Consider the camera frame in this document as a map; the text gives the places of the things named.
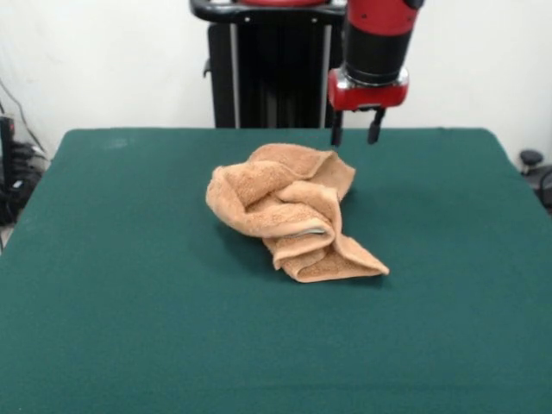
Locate black robot pedestal with handle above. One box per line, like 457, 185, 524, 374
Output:
188, 0, 348, 129

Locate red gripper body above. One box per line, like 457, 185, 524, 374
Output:
326, 68, 410, 113

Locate dark green table cloth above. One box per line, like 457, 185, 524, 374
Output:
0, 127, 552, 414

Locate black cable bundle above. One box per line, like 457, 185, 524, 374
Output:
0, 141, 53, 226

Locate black chair base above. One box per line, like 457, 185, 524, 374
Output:
518, 148, 552, 216

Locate black equipment box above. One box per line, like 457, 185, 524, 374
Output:
0, 114, 18, 194

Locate orange terry towel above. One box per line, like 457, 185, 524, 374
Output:
204, 144, 391, 285

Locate grey cable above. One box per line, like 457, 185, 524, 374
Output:
0, 79, 49, 159

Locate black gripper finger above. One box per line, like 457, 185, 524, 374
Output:
329, 109, 344, 147
366, 107, 387, 146

